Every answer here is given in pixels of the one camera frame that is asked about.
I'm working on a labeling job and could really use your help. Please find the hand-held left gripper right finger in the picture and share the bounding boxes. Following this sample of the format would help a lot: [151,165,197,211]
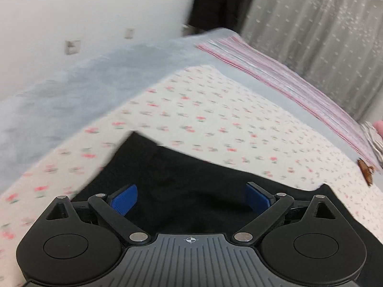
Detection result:
[233,182,337,243]

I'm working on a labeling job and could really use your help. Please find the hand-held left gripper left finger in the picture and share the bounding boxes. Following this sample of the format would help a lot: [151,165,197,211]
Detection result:
[45,184,149,244]

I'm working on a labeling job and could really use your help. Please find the black pants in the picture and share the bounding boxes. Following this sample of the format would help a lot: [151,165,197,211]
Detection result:
[70,132,383,287]

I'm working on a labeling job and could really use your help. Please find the cherry print bed sheet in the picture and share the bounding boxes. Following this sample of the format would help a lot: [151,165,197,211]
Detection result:
[0,65,383,287]

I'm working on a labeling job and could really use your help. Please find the brown hair claw clip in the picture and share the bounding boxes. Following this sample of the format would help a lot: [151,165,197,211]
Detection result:
[357,158,374,187]

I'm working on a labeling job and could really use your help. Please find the pink striped bed sheet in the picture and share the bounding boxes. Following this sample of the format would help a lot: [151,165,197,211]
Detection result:
[194,34,380,168]

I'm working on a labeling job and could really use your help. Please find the striped cloth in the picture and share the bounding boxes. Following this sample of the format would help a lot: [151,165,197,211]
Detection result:
[360,121,383,156]

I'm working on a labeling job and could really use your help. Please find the grey star curtain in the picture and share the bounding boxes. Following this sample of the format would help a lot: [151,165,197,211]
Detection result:
[241,0,383,120]

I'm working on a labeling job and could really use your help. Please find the black hanging coat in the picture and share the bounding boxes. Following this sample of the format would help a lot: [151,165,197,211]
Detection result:
[190,0,259,33]

